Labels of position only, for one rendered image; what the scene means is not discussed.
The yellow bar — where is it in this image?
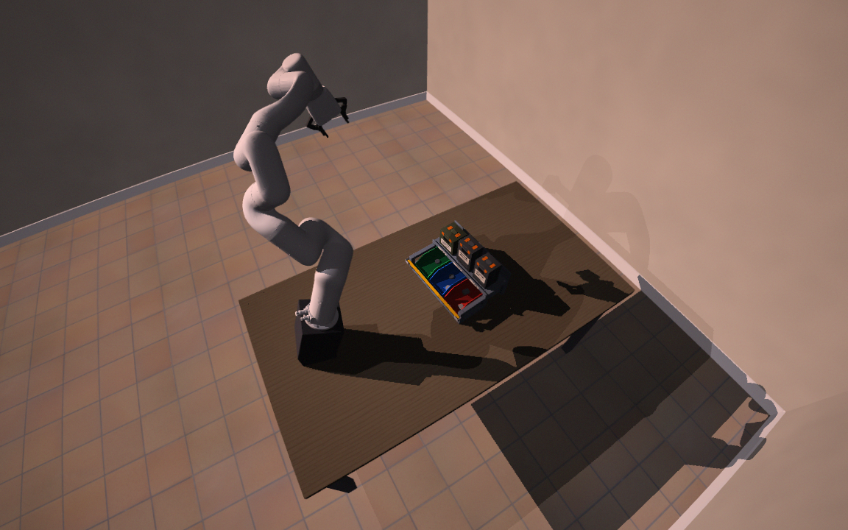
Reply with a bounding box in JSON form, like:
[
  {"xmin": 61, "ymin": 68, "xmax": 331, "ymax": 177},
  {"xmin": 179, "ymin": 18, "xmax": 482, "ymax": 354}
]
[{"xmin": 407, "ymin": 260, "xmax": 459, "ymax": 319}]

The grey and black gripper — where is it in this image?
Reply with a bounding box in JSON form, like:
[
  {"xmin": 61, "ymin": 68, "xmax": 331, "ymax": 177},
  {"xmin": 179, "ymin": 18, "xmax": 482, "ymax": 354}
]
[{"xmin": 306, "ymin": 86, "xmax": 349, "ymax": 138}]

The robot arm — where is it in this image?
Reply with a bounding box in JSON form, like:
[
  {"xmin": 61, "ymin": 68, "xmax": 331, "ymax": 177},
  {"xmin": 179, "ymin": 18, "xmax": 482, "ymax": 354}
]
[{"xmin": 233, "ymin": 53, "xmax": 353, "ymax": 331}]

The blue bin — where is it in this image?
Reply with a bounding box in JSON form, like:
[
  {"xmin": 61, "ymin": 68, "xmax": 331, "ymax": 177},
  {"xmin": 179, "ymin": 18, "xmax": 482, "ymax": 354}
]
[{"xmin": 429, "ymin": 262, "xmax": 467, "ymax": 298}]

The dark grey metal shelf rack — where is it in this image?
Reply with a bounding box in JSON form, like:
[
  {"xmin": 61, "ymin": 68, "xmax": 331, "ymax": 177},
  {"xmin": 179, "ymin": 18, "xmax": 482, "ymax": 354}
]
[{"xmin": 406, "ymin": 238, "xmax": 511, "ymax": 324}]

